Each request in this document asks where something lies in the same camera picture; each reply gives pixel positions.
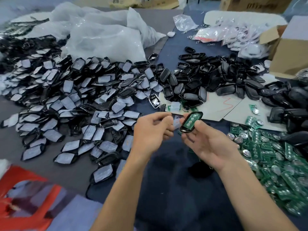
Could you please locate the heap of clear parts bags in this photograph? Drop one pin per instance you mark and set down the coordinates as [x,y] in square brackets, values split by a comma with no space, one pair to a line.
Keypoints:
[243,40]

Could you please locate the person's right forearm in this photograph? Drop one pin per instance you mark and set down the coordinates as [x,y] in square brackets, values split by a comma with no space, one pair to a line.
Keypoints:
[260,197]

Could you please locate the pile of black shell halves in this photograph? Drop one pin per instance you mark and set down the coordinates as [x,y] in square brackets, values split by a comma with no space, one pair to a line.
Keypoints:
[207,77]

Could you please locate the small crumpled clear plastic bag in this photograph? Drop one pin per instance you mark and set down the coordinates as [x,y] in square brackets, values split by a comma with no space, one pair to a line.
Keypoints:
[185,22]

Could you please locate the pile of green circuit boards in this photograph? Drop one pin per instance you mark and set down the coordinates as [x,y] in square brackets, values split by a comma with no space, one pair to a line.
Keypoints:
[274,170]

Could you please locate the pile of shells with pads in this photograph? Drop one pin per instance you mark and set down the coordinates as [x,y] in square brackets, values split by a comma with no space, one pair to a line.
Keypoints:
[72,98]

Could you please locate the red blue striped bag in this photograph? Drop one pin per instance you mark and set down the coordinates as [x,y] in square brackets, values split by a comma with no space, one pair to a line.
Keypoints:
[29,199]

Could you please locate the person's left hand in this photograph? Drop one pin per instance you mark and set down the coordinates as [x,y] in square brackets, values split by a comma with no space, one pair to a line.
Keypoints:
[149,134]

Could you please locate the small white object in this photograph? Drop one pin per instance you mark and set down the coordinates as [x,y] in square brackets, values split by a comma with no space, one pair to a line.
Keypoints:
[171,34]

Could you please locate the lone glossy black shell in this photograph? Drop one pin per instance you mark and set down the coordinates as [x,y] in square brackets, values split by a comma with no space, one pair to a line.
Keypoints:
[199,169]

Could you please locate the clear bag with red label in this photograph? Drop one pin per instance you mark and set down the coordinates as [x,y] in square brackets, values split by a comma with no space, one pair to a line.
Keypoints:
[208,35]

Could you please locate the brown cardboard box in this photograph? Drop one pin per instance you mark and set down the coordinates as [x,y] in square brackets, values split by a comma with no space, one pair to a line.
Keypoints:
[257,4]

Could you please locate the large open cardboard box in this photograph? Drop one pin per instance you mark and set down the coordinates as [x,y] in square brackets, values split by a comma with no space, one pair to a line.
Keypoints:
[291,57]

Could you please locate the person's left forearm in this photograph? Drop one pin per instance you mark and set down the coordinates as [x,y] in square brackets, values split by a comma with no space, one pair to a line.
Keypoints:
[122,197]

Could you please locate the small green circuit board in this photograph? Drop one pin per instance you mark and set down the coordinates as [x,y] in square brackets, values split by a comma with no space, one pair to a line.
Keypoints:
[191,121]

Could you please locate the person's right hand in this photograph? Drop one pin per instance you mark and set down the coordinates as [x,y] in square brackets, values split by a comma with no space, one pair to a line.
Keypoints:
[214,144]

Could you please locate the pile of assembled black fobs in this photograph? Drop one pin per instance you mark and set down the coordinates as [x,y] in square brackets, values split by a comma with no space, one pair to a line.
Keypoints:
[291,110]

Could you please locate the large white plastic bag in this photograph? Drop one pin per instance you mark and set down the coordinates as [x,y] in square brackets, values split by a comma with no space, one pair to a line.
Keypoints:
[106,36]

